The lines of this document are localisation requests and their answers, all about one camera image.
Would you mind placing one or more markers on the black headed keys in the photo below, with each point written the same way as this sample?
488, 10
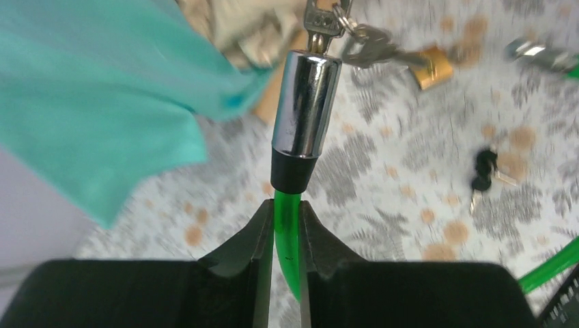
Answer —
486, 169

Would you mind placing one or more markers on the beige crumpled cloth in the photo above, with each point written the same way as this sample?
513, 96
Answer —
247, 32

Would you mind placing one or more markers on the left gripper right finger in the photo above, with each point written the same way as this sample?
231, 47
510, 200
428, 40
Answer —
339, 288

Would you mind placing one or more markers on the green cable lock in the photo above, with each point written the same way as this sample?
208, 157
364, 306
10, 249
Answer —
308, 88

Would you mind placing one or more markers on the teal shirt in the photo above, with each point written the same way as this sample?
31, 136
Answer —
99, 95

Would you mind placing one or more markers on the brass padlock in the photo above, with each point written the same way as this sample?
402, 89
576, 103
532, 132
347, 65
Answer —
437, 70

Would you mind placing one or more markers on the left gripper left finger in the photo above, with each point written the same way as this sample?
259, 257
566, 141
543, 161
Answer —
228, 287

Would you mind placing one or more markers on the floral table mat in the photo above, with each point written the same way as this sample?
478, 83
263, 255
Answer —
393, 181

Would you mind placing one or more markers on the small silver key pair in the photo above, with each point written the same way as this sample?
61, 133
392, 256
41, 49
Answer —
322, 26

